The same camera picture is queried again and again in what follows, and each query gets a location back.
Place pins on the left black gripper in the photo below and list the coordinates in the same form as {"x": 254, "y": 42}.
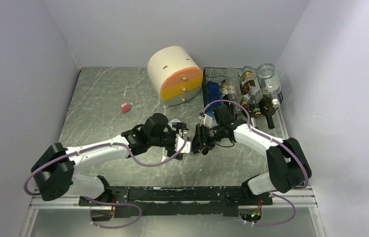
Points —
{"x": 180, "y": 127}

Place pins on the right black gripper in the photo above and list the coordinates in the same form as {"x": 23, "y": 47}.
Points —
{"x": 201, "y": 142}

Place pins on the clear bottle white label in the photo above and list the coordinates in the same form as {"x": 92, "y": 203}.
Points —
{"x": 174, "y": 123}

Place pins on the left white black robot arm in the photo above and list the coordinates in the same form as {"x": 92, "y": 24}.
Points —
{"x": 58, "y": 171}

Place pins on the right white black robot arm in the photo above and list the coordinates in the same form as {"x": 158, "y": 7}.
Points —
{"x": 286, "y": 162}

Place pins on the blue plastic bottle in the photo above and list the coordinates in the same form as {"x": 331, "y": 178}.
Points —
{"x": 213, "y": 94}

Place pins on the dark wine bottle gold foil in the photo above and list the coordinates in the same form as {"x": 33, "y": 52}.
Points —
{"x": 224, "y": 90}

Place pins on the dark bottle black cap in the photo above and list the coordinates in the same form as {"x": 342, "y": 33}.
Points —
{"x": 267, "y": 110}

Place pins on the large clear glass bottle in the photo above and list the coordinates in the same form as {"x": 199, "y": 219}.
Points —
{"x": 269, "y": 83}

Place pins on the cream round drawer cabinet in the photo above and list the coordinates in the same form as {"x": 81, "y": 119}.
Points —
{"x": 174, "y": 75}

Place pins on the small pink block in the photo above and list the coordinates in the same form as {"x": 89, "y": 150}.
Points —
{"x": 125, "y": 107}

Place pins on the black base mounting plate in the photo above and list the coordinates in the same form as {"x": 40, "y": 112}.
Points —
{"x": 125, "y": 202}

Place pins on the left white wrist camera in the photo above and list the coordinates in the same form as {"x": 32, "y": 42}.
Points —
{"x": 183, "y": 146}

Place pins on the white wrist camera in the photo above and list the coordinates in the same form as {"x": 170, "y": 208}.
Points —
{"x": 207, "y": 120}
{"x": 183, "y": 146}

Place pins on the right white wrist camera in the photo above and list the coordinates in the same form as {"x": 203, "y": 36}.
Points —
{"x": 207, "y": 120}

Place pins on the black wire wine rack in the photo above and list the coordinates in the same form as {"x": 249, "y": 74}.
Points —
{"x": 217, "y": 75}

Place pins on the aluminium rail frame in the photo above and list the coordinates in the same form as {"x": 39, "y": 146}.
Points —
{"x": 293, "y": 214}

